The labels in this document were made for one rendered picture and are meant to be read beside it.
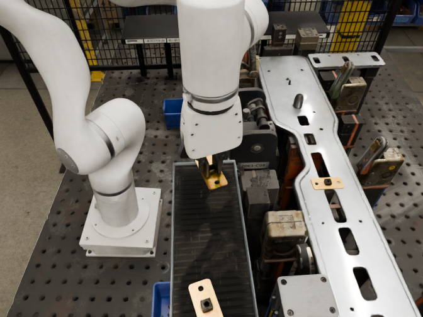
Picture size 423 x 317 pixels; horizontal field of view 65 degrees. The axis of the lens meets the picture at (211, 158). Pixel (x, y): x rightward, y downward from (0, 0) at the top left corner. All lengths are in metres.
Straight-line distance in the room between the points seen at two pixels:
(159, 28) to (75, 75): 0.85
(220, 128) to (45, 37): 0.40
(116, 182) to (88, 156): 0.16
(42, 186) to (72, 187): 1.05
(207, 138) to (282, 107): 0.65
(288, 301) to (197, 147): 0.32
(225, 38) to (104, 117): 0.47
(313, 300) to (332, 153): 0.51
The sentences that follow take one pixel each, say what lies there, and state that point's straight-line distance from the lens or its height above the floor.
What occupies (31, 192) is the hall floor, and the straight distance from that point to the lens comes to 2.43.
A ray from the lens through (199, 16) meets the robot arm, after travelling 0.41.
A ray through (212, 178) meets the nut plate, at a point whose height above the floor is 1.22.
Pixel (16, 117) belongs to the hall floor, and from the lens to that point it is 3.05.
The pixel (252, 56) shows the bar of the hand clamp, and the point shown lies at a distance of 1.16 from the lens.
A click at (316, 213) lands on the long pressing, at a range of 0.89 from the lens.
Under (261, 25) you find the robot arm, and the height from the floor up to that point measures 1.49.
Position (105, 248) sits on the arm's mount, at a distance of 1.13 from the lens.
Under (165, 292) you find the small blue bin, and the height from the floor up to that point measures 0.73.
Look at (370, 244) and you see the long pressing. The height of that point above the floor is 1.00.
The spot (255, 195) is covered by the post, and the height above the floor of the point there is 1.10.
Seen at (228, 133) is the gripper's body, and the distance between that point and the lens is 0.55.
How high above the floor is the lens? 1.71
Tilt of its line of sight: 47 degrees down
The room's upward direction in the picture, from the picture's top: straight up
